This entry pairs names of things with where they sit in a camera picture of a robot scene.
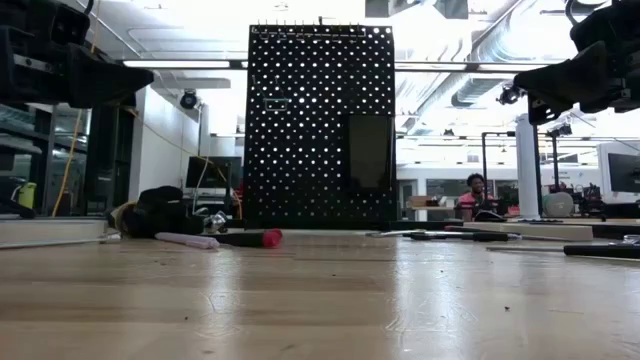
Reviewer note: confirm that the ceiling light bar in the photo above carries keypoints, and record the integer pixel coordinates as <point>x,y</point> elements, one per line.
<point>175,64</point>

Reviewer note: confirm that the yellow-green bottle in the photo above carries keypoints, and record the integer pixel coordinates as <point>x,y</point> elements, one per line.
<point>27,196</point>

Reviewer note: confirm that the person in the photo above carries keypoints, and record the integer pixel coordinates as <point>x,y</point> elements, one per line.
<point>475,200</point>

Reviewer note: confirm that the black pegboard storage bin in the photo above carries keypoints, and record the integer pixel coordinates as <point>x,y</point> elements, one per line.
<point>370,150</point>

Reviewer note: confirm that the black computer monitor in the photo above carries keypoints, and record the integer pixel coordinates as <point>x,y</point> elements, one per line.
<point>625,172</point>
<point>212,172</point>

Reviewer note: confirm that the dark shelving unit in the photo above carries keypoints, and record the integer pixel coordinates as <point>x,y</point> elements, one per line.
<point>30,150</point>

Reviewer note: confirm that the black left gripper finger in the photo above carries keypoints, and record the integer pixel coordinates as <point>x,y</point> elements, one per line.
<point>100,80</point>
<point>125,102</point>

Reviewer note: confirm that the black ceiling-mounted camera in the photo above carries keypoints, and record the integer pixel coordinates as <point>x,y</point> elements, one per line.
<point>510,95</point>
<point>188,100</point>

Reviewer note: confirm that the black perforated pegboard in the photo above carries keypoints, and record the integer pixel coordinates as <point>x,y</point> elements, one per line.
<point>300,150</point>

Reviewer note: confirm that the round grey device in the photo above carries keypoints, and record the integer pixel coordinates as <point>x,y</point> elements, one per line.
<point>558,205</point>

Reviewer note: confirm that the white masking tape roll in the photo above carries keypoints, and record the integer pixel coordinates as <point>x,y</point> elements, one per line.
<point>85,227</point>
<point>550,232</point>
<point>485,226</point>
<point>30,232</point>

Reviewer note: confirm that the black work glove yellow cuff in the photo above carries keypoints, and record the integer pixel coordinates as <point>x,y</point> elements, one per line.
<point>155,215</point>

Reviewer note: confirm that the light purple pen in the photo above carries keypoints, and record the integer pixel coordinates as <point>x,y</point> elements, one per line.
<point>187,240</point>

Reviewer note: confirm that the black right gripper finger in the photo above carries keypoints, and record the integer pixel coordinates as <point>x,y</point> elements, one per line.
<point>542,110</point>
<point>565,80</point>

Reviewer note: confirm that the black camera on pole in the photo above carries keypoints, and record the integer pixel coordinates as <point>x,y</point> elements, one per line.
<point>556,150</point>

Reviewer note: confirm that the black and red robot equipment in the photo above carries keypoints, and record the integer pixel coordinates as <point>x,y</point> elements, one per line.
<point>590,200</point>

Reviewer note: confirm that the white tower fan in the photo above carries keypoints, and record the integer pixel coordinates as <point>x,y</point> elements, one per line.
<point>527,165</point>

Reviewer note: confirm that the tall black tower cabinet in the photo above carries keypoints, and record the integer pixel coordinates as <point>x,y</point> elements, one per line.
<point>107,160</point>

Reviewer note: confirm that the black pole frame stand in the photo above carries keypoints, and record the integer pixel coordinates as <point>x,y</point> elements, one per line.
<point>484,170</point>

